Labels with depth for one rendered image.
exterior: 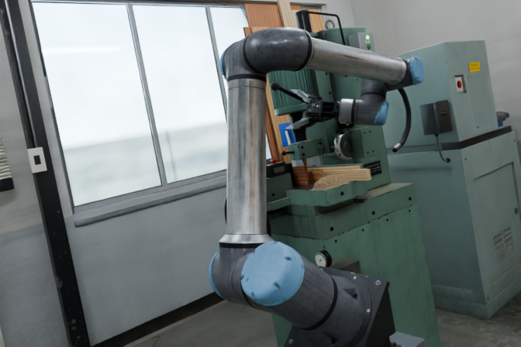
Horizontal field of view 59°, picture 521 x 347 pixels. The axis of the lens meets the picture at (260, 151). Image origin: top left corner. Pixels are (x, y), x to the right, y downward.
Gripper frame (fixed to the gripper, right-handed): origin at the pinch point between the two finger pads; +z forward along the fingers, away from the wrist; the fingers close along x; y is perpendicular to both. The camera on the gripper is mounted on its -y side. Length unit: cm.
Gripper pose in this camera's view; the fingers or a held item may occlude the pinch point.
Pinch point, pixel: (287, 109)
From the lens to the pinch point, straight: 175.7
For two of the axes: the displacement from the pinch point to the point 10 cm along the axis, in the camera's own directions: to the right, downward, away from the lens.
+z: -9.6, -0.9, 2.7
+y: -2.5, -1.9, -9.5
